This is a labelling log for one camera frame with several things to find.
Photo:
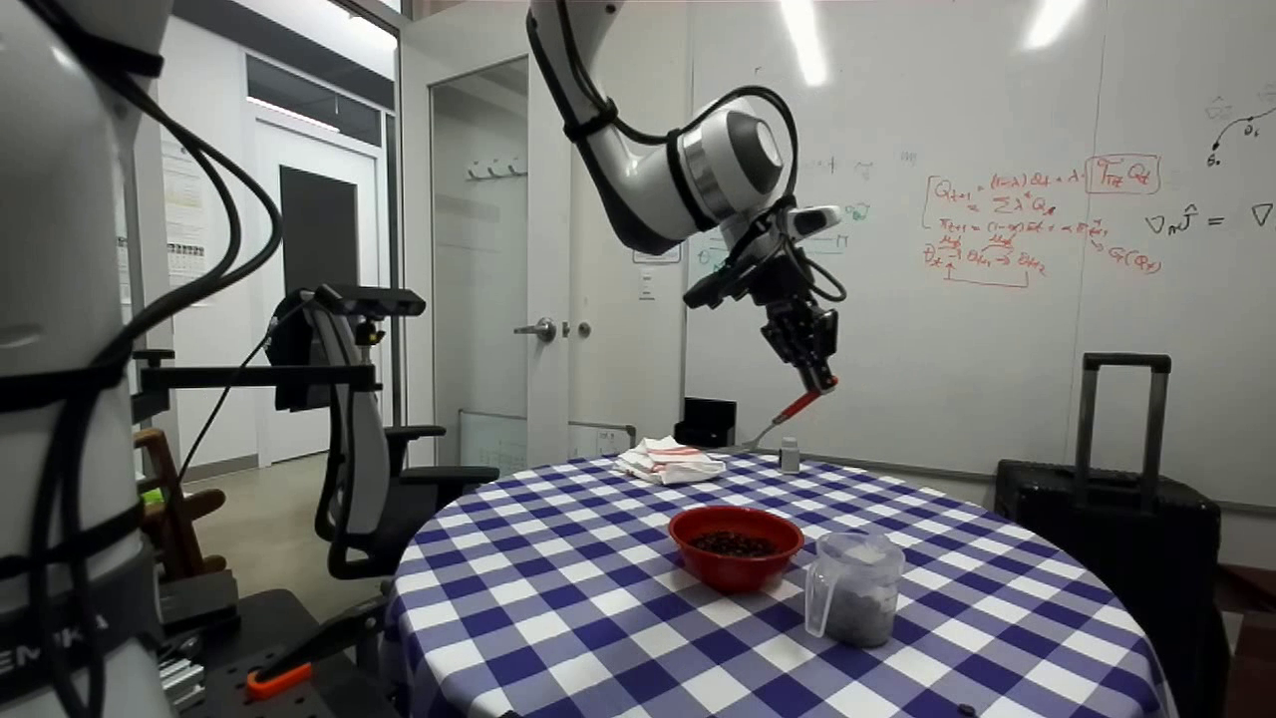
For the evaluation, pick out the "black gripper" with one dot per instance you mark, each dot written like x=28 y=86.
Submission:
x=799 y=300

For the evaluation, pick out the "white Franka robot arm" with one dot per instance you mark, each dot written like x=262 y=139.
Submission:
x=53 y=265

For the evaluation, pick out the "red plastic bowl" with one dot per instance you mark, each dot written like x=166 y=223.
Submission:
x=722 y=563

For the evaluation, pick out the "clear plastic measuring jug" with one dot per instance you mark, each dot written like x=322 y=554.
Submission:
x=861 y=583

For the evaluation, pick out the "small metal shaker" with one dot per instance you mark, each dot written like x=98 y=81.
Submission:
x=791 y=461

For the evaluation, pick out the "small black box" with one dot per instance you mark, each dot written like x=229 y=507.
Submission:
x=704 y=426

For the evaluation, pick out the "white crumpled cloth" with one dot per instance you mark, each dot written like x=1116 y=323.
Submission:
x=671 y=461

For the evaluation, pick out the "large coffee bean pile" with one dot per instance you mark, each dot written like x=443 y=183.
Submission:
x=734 y=546

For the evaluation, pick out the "white door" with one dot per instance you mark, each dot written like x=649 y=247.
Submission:
x=484 y=305

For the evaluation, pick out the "blue white checkered tablecloth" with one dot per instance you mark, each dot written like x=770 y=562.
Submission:
x=598 y=624

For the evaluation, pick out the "black wheeled suitcase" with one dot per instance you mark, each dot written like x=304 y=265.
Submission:
x=1131 y=531

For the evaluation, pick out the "black office chair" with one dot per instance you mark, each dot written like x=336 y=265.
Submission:
x=354 y=453

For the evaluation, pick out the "wall whiteboard with writing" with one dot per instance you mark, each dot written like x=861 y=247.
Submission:
x=984 y=333

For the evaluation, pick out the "black camera on stand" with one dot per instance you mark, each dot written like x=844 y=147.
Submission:
x=385 y=300

